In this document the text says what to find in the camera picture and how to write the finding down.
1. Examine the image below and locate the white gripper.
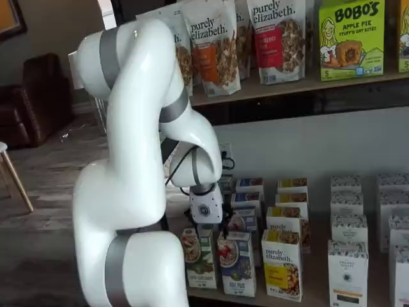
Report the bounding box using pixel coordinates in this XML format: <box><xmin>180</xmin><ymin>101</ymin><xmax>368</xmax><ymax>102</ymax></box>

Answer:
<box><xmin>183</xmin><ymin>188</ymin><xmax>236</xmax><ymax>239</ymax></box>

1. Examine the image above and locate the blue white oatmeal box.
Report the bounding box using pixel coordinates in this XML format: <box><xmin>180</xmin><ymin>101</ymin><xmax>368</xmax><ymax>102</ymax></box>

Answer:
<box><xmin>235</xmin><ymin>178</ymin><xmax>265</xmax><ymax>194</ymax></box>
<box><xmin>229</xmin><ymin>191</ymin><xmax>263</xmax><ymax>210</ymax></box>
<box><xmin>217</xmin><ymin>230</ymin><xmax>257</xmax><ymax>297</ymax></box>
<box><xmin>228</xmin><ymin>207</ymin><xmax>260</xmax><ymax>266</ymax></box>

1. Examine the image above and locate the yellow purely elizabeth box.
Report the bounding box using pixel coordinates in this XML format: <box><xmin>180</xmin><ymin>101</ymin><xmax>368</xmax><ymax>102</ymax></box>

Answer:
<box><xmin>261</xmin><ymin>229</ymin><xmax>304</xmax><ymax>303</ymax></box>
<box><xmin>277</xmin><ymin>178</ymin><xmax>308</xmax><ymax>194</ymax></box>
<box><xmin>266</xmin><ymin>207</ymin><xmax>311</xmax><ymax>254</ymax></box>
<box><xmin>275</xmin><ymin>193</ymin><xmax>309</xmax><ymax>212</ymax></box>

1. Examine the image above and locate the white patterned pantry box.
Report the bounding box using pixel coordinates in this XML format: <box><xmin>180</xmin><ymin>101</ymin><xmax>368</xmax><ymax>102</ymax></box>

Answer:
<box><xmin>330</xmin><ymin>175</ymin><xmax>362</xmax><ymax>194</ymax></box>
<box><xmin>376</xmin><ymin>173</ymin><xmax>409</xmax><ymax>191</ymax></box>
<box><xmin>376</xmin><ymin>188</ymin><xmax>409</xmax><ymax>253</ymax></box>
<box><xmin>330</xmin><ymin>191</ymin><xmax>364</xmax><ymax>217</ymax></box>
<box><xmin>330</xmin><ymin>214</ymin><xmax>368</xmax><ymax>244</ymax></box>
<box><xmin>393</xmin><ymin>246</ymin><xmax>409</xmax><ymax>307</ymax></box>
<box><xmin>328</xmin><ymin>240</ymin><xmax>369</xmax><ymax>307</ymax></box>
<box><xmin>388</xmin><ymin>216</ymin><xmax>409</xmax><ymax>249</ymax></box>

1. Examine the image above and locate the green Bobo's apple pie box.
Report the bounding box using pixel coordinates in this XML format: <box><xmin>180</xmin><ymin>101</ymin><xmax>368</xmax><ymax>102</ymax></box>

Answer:
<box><xmin>318</xmin><ymin>0</ymin><xmax>385</xmax><ymax>82</ymax></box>

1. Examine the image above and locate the yellow Bobo's oat bites box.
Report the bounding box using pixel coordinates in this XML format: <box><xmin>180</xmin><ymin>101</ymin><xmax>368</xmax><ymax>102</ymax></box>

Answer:
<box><xmin>397</xmin><ymin>0</ymin><xmax>409</xmax><ymax>74</ymax></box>

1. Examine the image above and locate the grey purely elizabeth granola bag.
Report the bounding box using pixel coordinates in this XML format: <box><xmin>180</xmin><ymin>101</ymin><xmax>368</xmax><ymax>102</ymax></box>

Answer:
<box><xmin>135</xmin><ymin>4</ymin><xmax>194</xmax><ymax>97</ymax></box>

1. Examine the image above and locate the orange purely elizabeth granola bag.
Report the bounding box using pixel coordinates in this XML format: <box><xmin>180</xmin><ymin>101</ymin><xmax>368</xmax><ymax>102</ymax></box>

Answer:
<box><xmin>235</xmin><ymin>0</ymin><xmax>256</xmax><ymax>81</ymax></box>
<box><xmin>180</xmin><ymin>6</ymin><xmax>242</xmax><ymax>97</ymax></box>

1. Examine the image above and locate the red purely elizabeth granola bag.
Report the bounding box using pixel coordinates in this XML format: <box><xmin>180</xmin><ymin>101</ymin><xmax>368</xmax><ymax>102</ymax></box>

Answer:
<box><xmin>246</xmin><ymin>0</ymin><xmax>307</xmax><ymax>86</ymax></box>

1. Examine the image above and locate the wooden leg chair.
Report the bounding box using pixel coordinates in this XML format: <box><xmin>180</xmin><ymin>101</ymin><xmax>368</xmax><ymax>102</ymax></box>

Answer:
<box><xmin>0</xmin><ymin>142</ymin><xmax>35</xmax><ymax>214</ymax></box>

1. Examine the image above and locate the brown leather armchair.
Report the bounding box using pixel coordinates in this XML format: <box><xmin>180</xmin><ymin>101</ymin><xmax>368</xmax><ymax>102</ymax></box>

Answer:
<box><xmin>0</xmin><ymin>52</ymin><xmax>76</xmax><ymax>150</ymax></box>

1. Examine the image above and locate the dark framed picture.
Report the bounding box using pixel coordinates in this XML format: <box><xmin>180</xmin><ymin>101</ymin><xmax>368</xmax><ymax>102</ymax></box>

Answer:
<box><xmin>0</xmin><ymin>0</ymin><xmax>28</xmax><ymax>42</ymax></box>

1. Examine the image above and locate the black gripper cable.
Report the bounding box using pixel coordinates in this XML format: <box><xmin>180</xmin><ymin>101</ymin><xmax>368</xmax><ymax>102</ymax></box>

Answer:
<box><xmin>164</xmin><ymin>145</ymin><xmax>201</xmax><ymax>196</ymax></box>

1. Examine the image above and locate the black power cord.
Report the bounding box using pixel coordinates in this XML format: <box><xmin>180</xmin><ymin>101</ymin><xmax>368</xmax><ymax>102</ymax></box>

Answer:
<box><xmin>222</xmin><ymin>149</ymin><xmax>236</xmax><ymax>170</ymax></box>

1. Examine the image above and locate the white wall outlet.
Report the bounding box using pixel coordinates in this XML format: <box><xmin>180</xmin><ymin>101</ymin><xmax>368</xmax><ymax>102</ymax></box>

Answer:
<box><xmin>219</xmin><ymin>143</ymin><xmax>233</xmax><ymax>173</ymax></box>

